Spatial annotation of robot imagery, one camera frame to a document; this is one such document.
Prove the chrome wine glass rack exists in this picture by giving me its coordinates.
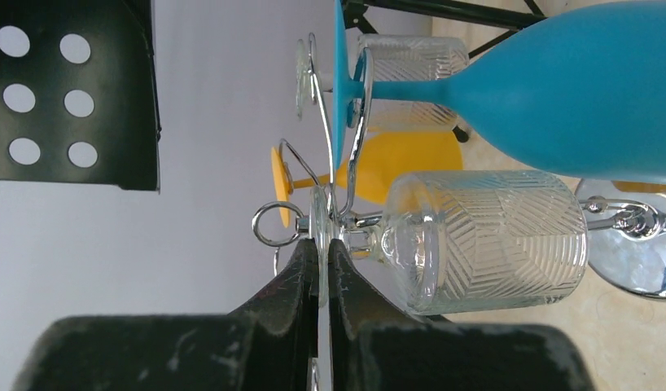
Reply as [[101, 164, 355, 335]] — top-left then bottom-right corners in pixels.
[[251, 33, 666, 301]]

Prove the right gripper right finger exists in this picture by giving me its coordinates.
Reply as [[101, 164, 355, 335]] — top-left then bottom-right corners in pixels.
[[328, 239, 595, 390]]

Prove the blue wine glass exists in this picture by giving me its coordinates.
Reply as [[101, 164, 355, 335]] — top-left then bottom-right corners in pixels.
[[332, 0, 666, 186]]

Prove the clear patterned short glass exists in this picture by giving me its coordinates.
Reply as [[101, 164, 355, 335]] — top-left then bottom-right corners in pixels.
[[308, 170, 589, 317]]

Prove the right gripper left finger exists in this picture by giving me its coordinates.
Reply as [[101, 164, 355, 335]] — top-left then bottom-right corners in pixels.
[[12, 239, 318, 390]]

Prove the yellow wine glass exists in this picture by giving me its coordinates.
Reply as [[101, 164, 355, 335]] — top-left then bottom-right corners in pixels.
[[270, 131, 463, 204]]

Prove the black perforated music stand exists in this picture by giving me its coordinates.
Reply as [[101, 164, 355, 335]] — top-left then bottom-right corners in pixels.
[[0, 0, 547, 192]]

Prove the clear patterned glass at back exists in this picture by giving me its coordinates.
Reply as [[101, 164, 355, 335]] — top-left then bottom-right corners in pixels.
[[295, 33, 471, 134]]

